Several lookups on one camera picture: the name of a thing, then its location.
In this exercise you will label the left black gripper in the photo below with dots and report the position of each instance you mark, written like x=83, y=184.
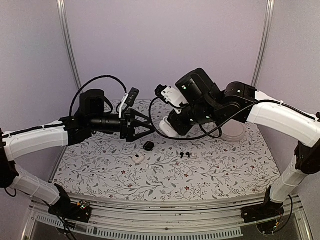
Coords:
x=126, y=132

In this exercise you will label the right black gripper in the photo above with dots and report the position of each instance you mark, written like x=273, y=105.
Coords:
x=181, y=128

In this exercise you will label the white earbud case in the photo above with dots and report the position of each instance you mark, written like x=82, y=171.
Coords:
x=167, y=129

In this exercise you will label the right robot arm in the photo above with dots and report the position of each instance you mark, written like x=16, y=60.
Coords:
x=245, y=104

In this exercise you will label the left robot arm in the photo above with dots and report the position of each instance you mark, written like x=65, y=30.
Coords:
x=61, y=133

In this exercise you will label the black earbud case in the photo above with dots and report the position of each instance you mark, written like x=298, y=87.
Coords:
x=148, y=146

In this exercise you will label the cream earbud case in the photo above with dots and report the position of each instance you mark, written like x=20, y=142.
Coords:
x=138, y=158

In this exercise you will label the beige plate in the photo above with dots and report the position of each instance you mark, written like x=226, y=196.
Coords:
x=233, y=131

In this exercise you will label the floral table cloth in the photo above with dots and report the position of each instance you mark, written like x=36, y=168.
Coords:
x=103, y=167

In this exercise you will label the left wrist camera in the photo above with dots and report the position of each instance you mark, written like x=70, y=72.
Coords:
x=127, y=101

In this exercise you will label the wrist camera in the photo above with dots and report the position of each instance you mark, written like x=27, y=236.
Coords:
x=171, y=96
x=127, y=101

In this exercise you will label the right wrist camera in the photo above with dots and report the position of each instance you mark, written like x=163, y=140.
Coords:
x=171, y=96

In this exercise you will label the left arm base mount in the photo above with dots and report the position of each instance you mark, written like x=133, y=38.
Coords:
x=71, y=211

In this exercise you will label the right aluminium frame post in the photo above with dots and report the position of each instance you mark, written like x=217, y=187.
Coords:
x=267, y=25

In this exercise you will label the aluminium frame post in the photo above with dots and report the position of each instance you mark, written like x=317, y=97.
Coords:
x=267, y=25
x=62, y=14

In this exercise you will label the aluminium front rail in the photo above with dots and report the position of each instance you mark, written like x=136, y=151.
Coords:
x=218, y=219

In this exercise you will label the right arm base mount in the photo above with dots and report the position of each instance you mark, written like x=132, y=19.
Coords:
x=261, y=211

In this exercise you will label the left aluminium frame post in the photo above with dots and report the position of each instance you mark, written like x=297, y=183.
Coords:
x=62, y=14

